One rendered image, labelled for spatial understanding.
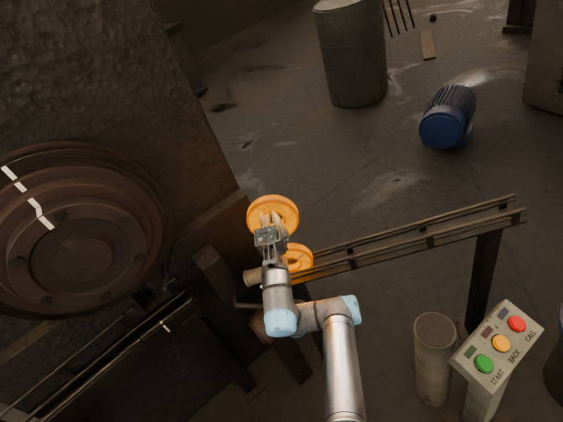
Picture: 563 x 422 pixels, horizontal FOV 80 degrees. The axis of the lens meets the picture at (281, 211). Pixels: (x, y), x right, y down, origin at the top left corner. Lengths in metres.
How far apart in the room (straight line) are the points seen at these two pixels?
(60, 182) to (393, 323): 1.47
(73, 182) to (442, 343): 1.07
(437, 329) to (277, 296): 0.56
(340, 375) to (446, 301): 1.18
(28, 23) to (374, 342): 1.65
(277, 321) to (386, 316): 1.05
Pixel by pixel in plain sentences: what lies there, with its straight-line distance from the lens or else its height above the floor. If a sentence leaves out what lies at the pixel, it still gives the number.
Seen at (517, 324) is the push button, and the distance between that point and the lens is 1.12.
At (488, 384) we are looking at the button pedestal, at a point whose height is 0.59.
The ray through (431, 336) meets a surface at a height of 0.52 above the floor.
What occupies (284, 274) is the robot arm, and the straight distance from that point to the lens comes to 0.85.
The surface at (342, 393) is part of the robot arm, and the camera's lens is 0.72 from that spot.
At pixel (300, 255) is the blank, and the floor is 0.74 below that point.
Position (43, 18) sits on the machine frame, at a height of 1.54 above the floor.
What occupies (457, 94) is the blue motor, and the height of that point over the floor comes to 0.34.
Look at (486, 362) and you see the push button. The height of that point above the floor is 0.61.
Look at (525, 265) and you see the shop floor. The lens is 2.03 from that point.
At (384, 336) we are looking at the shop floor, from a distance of 1.75.
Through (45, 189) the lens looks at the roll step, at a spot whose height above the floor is 1.28.
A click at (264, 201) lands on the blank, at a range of 0.96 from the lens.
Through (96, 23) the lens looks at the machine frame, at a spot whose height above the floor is 1.49.
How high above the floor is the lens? 1.56
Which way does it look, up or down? 40 degrees down
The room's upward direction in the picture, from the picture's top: 21 degrees counter-clockwise
